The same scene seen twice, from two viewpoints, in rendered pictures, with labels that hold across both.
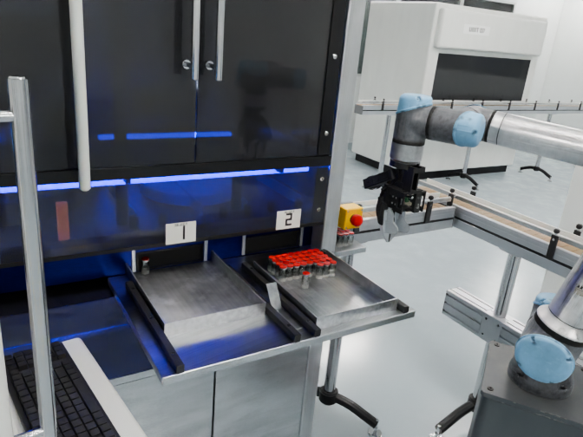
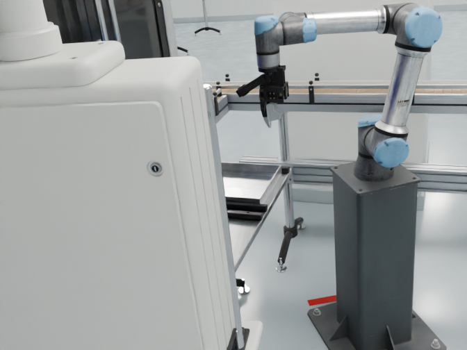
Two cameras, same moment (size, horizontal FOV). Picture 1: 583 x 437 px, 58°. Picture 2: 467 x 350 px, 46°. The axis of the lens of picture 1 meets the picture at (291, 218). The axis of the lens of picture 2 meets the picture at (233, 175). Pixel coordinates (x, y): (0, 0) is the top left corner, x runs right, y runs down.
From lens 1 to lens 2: 0.90 m
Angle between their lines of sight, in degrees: 32
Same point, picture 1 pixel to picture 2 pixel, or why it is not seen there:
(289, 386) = not seen: hidden behind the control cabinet
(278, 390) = not seen: hidden behind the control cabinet
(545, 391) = (385, 175)
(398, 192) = (276, 89)
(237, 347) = (235, 242)
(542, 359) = (393, 152)
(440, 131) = (294, 37)
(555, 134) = (347, 17)
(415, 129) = (276, 41)
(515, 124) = (322, 17)
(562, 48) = not seen: outside the picture
